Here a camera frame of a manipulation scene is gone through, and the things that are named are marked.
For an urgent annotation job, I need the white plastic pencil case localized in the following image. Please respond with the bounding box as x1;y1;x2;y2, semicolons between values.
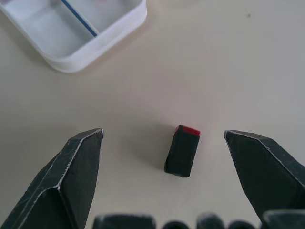
0;0;147;73

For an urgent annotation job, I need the small black red block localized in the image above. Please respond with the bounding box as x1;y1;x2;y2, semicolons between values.
163;125;201;178

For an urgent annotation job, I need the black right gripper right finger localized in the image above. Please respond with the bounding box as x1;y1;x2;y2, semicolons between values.
223;129;305;229

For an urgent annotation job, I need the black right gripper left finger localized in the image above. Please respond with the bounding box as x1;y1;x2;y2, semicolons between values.
0;128;105;229

